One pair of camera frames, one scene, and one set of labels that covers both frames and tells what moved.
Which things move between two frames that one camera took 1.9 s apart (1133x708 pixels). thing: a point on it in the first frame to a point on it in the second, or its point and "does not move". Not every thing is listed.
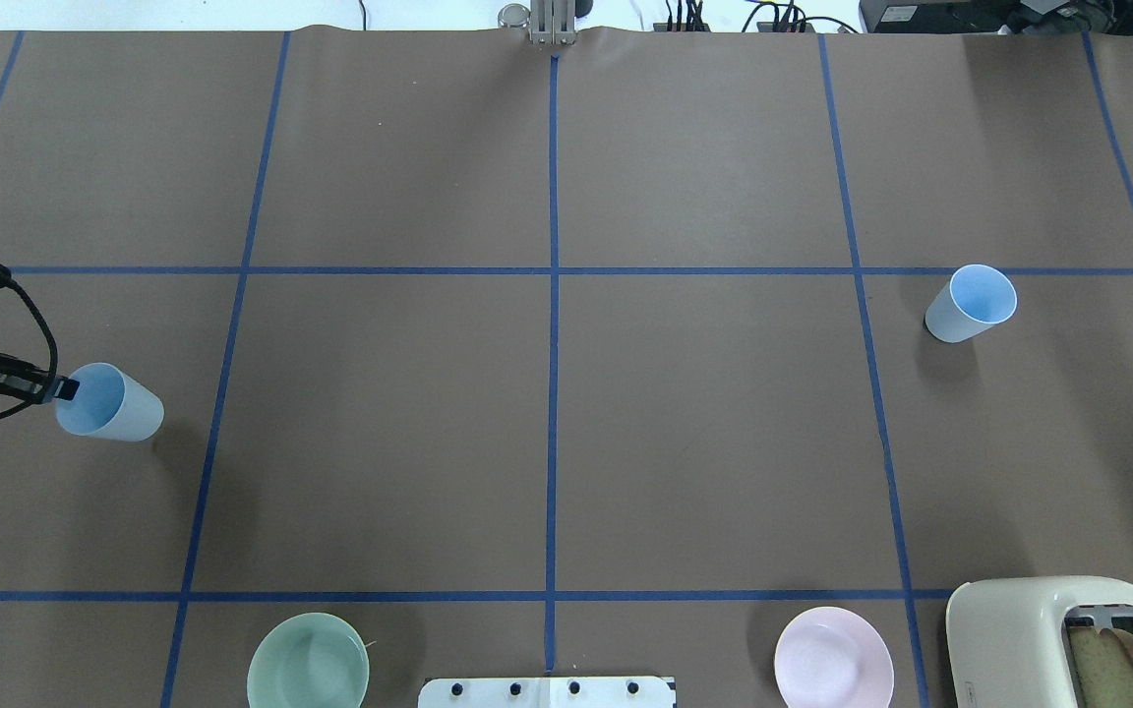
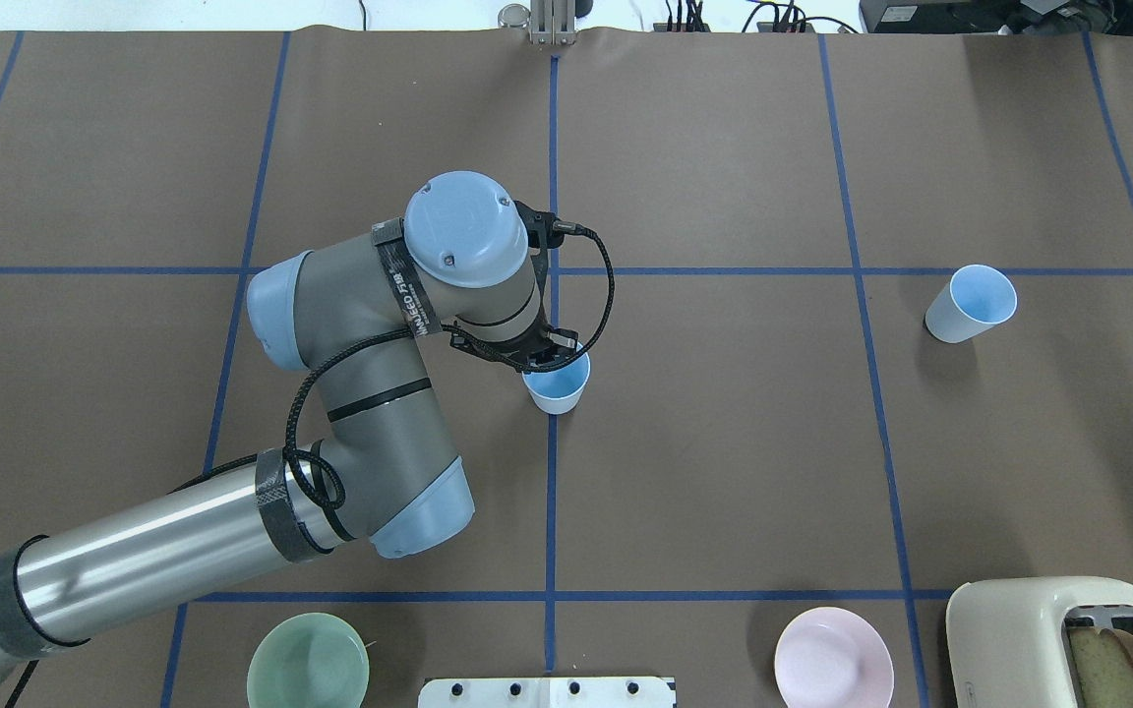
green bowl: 310,660 does not move
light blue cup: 109,403 to 559,390
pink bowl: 830,657 does not move
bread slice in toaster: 1112,669 does not move
